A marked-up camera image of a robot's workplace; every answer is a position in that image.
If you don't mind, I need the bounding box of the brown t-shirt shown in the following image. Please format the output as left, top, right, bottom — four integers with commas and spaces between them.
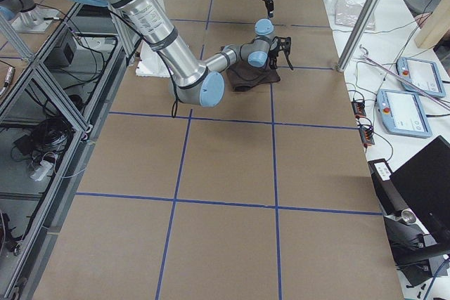
226, 62, 281, 92

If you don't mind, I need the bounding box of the third robot base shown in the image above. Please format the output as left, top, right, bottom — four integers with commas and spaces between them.
1, 0, 60, 33

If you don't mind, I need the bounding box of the clear plastic bag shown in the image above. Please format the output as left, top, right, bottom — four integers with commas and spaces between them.
335, 0, 364, 27

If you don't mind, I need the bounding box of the black orange connector board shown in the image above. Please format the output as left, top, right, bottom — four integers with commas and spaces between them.
351, 100, 367, 118

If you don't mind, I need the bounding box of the near blue teach pendant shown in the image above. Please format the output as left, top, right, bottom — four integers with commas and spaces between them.
376, 89, 432, 138

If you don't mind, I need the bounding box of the blue teach pendant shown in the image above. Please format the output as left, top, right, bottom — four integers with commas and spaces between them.
397, 57, 446, 98
376, 89, 432, 138

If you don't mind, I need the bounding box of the far blue teach pendant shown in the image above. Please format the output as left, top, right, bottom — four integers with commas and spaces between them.
397, 57, 446, 98

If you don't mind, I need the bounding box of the wooden plank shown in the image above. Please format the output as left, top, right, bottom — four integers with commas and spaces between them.
414, 0, 449, 48

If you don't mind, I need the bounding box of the white reacher grabber tool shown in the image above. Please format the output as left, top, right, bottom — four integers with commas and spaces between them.
359, 44, 450, 111

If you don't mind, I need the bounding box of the black laptop box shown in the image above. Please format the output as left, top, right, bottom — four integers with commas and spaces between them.
390, 136, 449, 242

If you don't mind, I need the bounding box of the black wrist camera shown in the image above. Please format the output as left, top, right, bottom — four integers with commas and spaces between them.
275, 37, 292, 58

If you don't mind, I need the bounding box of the white central pedestal column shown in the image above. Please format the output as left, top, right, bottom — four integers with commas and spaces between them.
136, 43, 169, 78

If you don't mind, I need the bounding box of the aluminium frame post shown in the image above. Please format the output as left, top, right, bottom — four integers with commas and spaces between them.
337, 0, 380, 72

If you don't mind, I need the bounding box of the black camera cable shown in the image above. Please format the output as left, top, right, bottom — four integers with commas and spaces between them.
108, 8, 295, 119

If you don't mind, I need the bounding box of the aluminium side frame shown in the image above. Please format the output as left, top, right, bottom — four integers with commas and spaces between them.
1, 15, 139, 299

